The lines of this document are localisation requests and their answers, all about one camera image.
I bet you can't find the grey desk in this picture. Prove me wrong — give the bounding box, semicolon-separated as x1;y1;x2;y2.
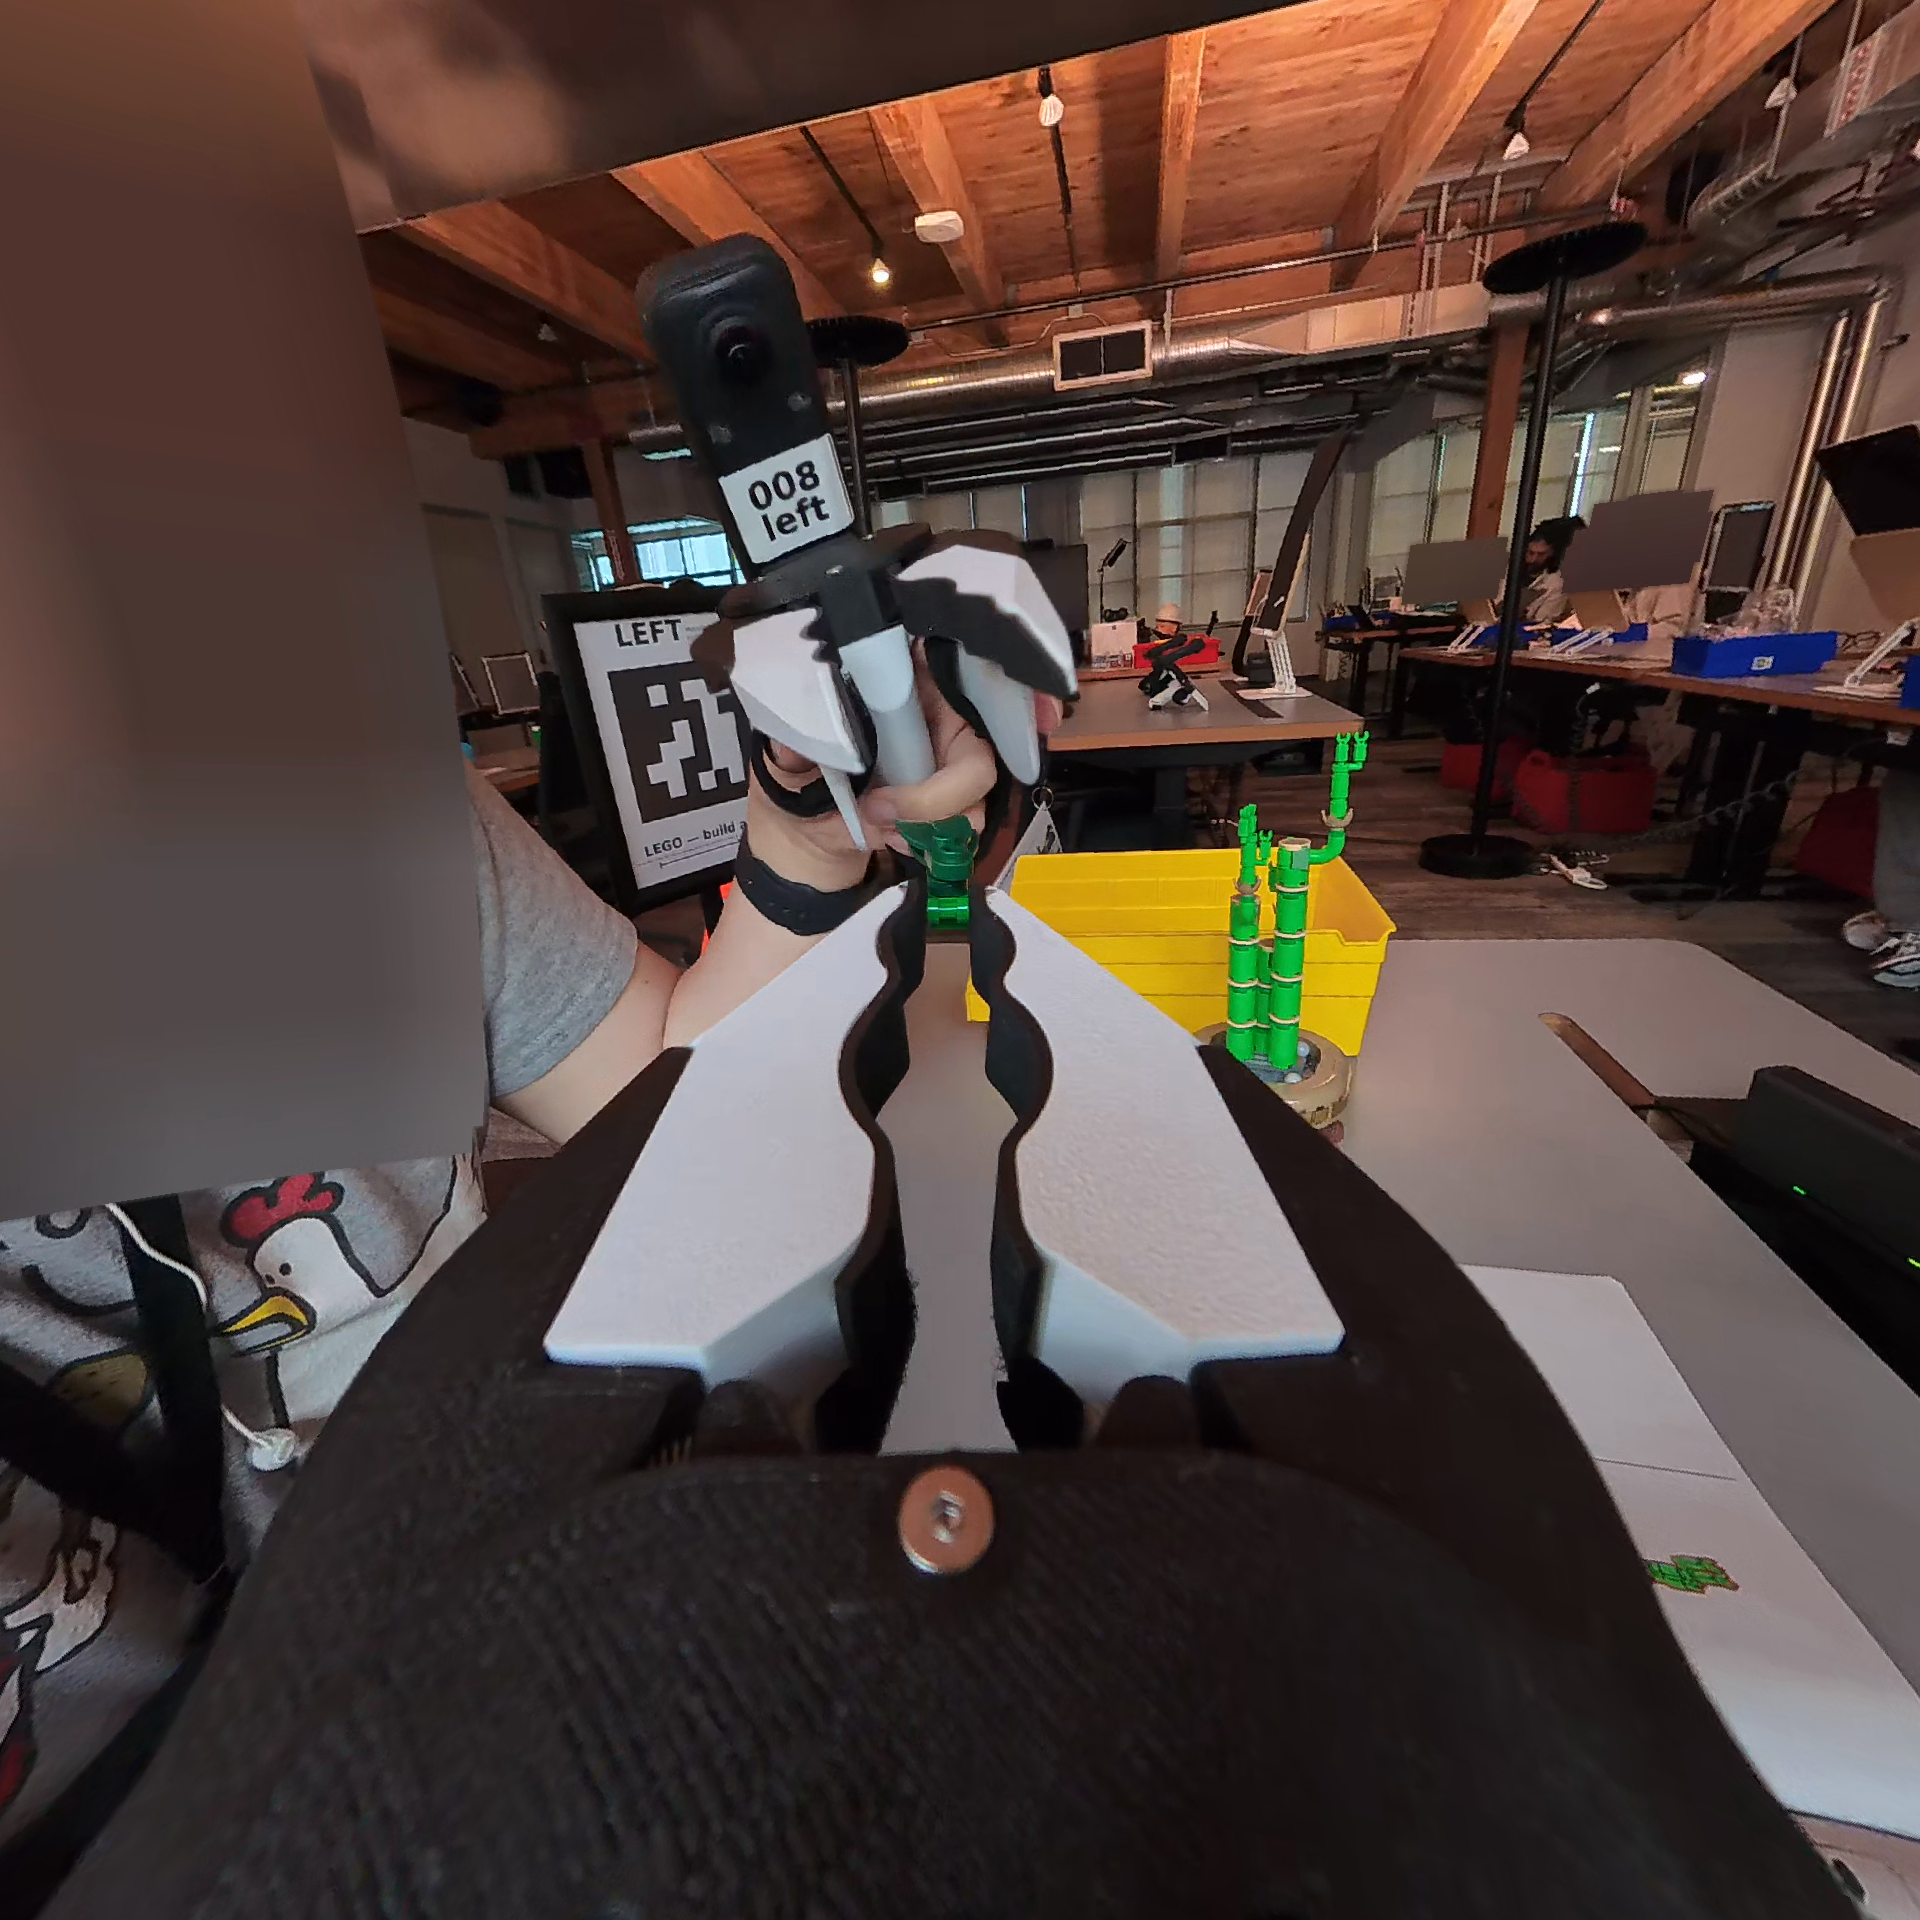
1043;672;1368;848

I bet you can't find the white tablet stand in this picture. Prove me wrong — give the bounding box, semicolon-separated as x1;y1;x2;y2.
1231;567;1327;694

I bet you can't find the dark monitor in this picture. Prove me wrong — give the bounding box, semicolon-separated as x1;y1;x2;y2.
1815;422;1920;536

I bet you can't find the green lego piece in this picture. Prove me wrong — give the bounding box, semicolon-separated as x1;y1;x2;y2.
901;815;987;935

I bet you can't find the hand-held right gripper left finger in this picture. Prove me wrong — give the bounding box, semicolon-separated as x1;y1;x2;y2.
545;882;922;1413

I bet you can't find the tall black disc stand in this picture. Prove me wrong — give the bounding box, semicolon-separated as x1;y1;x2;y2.
1417;216;1653;882

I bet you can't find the person's left hand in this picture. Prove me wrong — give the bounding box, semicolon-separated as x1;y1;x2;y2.
739;679;1008;905

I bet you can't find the blue bin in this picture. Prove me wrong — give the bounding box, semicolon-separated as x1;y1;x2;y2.
1670;630;1840;681

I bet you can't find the marker sign board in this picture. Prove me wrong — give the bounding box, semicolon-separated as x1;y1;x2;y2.
539;584;759;909

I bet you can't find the white earphone cord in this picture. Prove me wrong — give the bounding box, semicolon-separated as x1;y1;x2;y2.
104;1200;305;1474

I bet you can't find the white hang tag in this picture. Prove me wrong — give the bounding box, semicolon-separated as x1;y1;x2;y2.
1027;808;1106;905

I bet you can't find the long wooden desk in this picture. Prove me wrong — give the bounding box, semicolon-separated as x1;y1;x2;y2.
1394;642;1920;903

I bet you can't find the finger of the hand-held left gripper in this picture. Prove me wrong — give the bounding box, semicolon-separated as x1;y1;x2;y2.
690;607;881;850
896;536;1086;789

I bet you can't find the black strap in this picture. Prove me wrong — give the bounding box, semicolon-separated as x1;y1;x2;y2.
117;1197;232;1578

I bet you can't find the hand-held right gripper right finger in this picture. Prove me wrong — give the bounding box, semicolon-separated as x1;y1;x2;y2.
971;882;1347;1402

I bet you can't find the black box with green light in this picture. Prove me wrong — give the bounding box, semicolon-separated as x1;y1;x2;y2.
1691;1064;1920;1279

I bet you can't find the small toy robot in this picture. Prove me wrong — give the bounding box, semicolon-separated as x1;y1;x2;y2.
1131;602;1227;711

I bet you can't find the person's left forearm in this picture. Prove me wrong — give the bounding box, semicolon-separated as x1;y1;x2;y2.
497;892;904;1142

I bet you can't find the short black disc stand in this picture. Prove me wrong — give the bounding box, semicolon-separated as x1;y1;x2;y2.
809;316;912;529

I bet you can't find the green bamboo lego model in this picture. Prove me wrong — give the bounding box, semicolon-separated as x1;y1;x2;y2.
1198;727;1374;1133

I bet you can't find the yellow plastic bin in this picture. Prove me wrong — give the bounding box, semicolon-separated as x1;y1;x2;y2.
967;848;1397;1058

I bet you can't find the white instruction booklet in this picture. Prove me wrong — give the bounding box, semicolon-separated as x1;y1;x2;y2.
1464;1265;1920;1848

